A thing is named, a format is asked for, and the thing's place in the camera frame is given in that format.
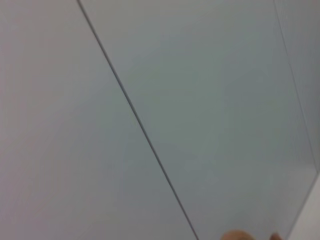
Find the brown woven handbag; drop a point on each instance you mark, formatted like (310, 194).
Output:
(237, 236)

